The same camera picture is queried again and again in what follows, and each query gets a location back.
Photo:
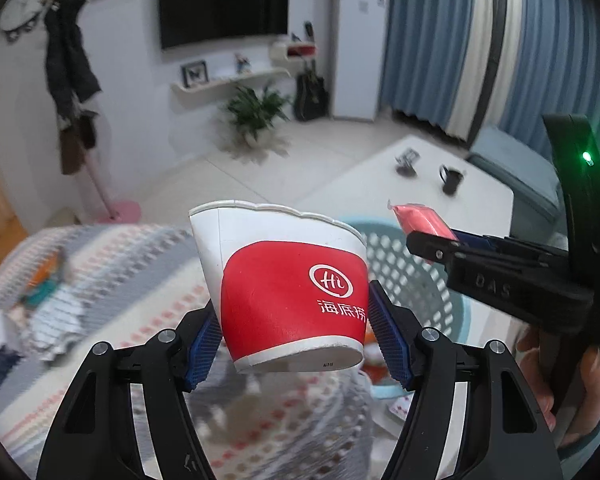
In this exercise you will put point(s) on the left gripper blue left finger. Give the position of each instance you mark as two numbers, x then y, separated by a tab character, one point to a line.
202	336

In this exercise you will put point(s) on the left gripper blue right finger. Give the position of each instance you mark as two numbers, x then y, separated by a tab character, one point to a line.
396	330

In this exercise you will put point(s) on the light blue plastic basket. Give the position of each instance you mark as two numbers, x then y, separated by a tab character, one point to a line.
410	281

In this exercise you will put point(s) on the red white paper cup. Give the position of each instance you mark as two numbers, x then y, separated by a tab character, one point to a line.
289	288

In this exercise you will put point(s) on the pink tissue pack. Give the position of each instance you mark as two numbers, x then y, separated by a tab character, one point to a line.
420	218

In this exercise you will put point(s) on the white triangle pattern wrapper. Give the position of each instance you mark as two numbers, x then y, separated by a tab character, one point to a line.
56	324

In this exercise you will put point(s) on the orange teal snack wrapper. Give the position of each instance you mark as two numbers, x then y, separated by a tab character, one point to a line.
49	274

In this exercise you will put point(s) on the orange plastic bag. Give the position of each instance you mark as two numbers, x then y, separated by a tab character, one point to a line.
374	364

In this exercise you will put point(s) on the person's right hand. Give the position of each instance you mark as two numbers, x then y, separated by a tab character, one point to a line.
588	413

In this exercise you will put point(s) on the teal sofa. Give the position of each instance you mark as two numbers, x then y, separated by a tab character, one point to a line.
531	177

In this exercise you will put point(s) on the black mug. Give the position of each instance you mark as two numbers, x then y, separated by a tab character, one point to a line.
451	179

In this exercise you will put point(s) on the pink coat rack stand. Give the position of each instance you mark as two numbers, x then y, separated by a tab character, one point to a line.
113	209

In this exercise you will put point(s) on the phone stand on coaster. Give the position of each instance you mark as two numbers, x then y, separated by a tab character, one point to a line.
405	163

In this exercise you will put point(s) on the striped woven tablecloth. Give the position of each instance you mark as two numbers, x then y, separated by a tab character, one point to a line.
118	399

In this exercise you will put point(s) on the small beige stool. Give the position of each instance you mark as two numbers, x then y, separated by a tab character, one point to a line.
63	217

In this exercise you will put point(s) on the potted green plant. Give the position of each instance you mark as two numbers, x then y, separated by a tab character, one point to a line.
251	112

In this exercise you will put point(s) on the black acoustic guitar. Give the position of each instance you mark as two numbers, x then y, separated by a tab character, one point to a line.
311	101

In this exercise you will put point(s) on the brown hanging bag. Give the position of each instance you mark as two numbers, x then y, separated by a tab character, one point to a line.
75	140

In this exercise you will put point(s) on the blue striped curtain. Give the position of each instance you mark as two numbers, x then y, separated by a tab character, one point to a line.
465	64

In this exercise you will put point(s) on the framed butterfly picture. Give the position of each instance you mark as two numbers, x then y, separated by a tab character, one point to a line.
194	74

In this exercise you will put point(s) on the black coat on rack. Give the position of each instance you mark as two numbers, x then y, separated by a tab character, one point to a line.
69	75

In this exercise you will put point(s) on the white refrigerator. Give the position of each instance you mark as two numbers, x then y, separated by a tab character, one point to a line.
359	46

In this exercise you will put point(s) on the white curved wall shelf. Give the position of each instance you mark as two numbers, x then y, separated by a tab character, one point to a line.
269	74

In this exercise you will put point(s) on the white red wall cubby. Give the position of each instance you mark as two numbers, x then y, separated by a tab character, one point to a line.
292	51

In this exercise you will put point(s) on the wall mounted black television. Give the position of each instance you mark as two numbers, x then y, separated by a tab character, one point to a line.
184	22

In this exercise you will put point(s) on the round panda wall clock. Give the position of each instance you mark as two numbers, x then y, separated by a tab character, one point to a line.
19	16

